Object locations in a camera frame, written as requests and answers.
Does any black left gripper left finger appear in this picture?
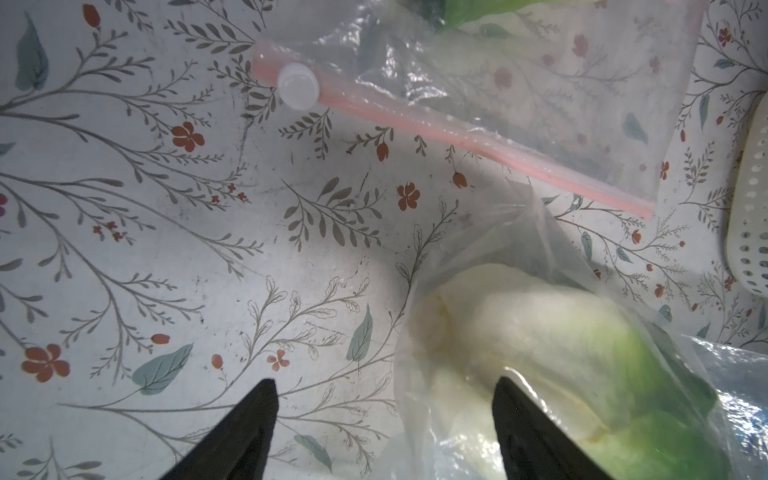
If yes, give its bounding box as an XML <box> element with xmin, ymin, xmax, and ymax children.
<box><xmin>162</xmin><ymin>379</ymin><xmax>279</xmax><ymax>480</ymax></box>

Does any clear zip-top bag pink seal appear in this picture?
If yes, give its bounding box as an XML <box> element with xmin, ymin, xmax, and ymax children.
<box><xmin>251</xmin><ymin>1</ymin><xmax>707</xmax><ymax>217</ymax></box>

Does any chinese cabbage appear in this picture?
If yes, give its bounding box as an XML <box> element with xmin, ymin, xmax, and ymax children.
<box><xmin>408</xmin><ymin>264</ymin><xmax>732</xmax><ymax>479</ymax></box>
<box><xmin>413</xmin><ymin>0</ymin><xmax>577</xmax><ymax>28</ymax></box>

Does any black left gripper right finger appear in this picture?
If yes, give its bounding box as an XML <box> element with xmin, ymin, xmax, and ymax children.
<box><xmin>492</xmin><ymin>377</ymin><xmax>610</xmax><ymax>480</ymax></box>

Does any clear zip-top bag blue seal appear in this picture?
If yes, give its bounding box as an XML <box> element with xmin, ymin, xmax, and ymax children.
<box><xmin>374</xmin><ymin>183</ymin><xmax>767</xmax><ymax>479</ymax></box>

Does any white perforated plastic basket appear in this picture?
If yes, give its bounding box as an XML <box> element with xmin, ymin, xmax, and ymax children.
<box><xmin>725</xmin><ymin>98</ymin><xmax>768</xmax><ymax>298</ymax></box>

